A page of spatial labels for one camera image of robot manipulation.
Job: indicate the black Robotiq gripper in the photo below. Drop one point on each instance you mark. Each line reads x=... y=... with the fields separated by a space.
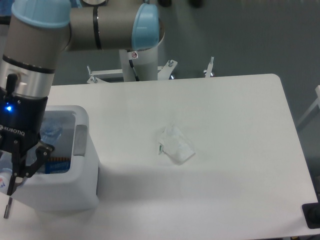
x=20 y=123

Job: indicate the crushed clear plastic bottle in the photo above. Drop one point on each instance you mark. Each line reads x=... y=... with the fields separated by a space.
x=50 y=132

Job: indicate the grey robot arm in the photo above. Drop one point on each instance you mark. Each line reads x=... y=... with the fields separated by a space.
x=39 y=30

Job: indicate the white trash can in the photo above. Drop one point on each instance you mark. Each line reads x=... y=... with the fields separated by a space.
x=68 y=181

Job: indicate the blue snack package in bin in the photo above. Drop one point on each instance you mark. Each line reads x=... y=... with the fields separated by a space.
x=55 y=165

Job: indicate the dark metal rod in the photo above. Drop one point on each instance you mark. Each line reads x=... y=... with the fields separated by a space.
x=8 y=208

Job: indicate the crumpled white plastic wrapper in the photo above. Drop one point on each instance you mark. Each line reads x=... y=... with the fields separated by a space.
x=173 y=143

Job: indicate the black clamp at table edge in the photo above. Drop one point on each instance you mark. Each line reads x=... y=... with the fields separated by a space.
x=311 y=213

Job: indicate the white furniture leg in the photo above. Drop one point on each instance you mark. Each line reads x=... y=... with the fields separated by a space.
x=312 y=111

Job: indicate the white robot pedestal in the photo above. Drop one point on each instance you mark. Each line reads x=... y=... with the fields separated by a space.
x=139 y=65

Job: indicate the white pedestal base frame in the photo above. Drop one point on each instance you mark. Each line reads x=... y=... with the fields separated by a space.
x=103 y=76

